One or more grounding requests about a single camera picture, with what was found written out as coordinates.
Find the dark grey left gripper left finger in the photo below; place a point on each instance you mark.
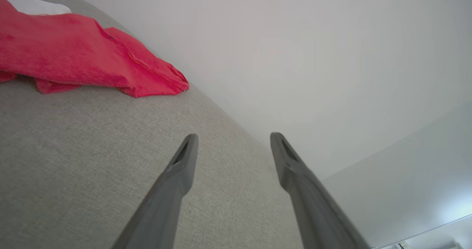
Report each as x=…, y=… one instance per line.
x=167, y=201

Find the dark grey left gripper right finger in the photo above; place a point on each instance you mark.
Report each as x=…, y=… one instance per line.
x=313, y=204

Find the red Bulls jersey white sleeves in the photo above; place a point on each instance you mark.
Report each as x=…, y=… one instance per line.
x=73, y=53

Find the grey fabric sofa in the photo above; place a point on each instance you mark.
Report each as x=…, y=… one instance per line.
x=73, y=149

